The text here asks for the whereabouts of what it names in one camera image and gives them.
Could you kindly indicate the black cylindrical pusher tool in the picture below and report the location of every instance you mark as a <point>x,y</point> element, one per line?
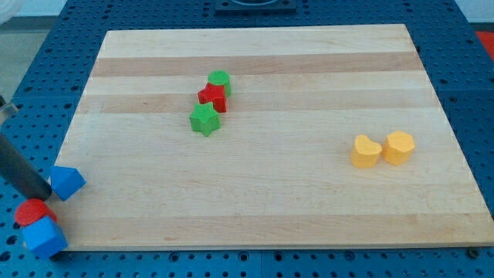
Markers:
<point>18,171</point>

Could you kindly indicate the blue triangle block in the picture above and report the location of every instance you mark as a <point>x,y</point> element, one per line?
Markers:
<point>66,181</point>

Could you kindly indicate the red cylinder block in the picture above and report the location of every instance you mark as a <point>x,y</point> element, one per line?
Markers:
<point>32,210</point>

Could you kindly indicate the blue cube block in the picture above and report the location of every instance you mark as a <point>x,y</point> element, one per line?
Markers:
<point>44,238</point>

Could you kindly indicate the green star block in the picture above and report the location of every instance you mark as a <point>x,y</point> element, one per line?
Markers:
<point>204,119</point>

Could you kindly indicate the red star block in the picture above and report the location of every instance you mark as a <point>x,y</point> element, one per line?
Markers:
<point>214,94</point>

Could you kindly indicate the green cylinder block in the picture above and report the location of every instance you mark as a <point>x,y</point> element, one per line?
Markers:
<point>221,77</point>

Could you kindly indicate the wooden board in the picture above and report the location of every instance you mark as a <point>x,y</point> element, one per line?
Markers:
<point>277,174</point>

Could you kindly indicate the yellow heart block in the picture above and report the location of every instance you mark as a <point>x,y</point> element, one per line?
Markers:
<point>365,152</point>

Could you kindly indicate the yellow hexagon block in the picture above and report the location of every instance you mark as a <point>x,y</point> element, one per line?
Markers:
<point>398,148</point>

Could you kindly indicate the red object at edge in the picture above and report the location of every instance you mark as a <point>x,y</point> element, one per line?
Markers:
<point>487,40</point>

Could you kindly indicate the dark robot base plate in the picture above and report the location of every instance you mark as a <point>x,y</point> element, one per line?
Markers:
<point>222,6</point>

